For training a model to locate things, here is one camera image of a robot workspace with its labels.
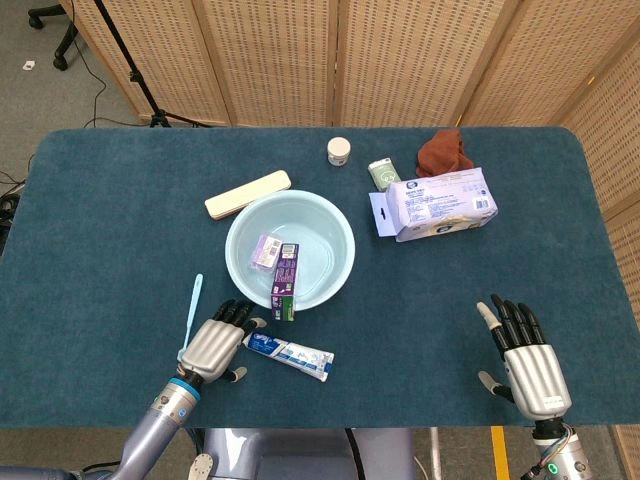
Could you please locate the black floor cable bundle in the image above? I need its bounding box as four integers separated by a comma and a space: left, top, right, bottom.
0, 169, 27, 251

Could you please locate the grey table leg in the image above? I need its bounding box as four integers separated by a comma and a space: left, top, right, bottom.
430, 427, 444, 480

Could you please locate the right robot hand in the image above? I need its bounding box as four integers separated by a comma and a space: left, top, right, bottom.
476, 293, 573, 419

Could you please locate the white cream jar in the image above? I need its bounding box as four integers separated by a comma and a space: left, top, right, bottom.
327, 137, 352, 168

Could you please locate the teal table cloth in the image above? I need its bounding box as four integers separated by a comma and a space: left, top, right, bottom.
0, 127, 640, 430

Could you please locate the light blue plastic basin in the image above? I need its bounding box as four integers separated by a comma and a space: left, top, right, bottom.
224, 189, 357, 311

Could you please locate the brown cloth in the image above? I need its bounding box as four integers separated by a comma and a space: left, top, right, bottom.
415, 128, 475, 179

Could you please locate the light blue toothbrush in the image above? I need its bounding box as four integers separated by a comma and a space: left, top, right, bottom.
177, 273, 205, 362

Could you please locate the thin black floor cable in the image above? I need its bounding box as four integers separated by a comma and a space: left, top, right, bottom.
68, 0, 151, 129

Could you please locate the white blue toothpaste tube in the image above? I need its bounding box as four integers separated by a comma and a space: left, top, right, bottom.
242, 332, 335, 383

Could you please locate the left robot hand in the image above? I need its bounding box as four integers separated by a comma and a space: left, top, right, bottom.
177, 298, 269, 385

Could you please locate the small green wrapped packet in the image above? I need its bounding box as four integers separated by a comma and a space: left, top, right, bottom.
367, 157, 402, 192

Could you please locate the purple green carton box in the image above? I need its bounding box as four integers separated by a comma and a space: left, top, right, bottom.
270, 243, 301, 322

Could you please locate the black tripod stand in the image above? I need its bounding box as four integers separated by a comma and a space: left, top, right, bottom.
92, 0, 212, 129

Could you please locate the grey robot torso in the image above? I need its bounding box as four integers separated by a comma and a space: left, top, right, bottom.
187, 427, 416, 480

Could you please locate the lavender tissue pack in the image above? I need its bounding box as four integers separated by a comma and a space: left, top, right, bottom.
368, 166, 500, 244

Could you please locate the black torso cable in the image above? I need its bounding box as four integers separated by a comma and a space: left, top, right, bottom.
344, 428, 364, 480

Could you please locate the black office chair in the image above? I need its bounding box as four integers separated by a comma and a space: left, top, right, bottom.
27, 0, 80, 71

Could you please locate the clear case with purple contents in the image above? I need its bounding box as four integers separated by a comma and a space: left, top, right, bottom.
248, 233, 285, 273

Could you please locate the cream toothbrush case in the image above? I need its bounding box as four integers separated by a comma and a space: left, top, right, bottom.
203, 169, 293, 221

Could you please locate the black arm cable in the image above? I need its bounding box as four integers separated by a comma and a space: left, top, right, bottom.
79, 457, 124, 474

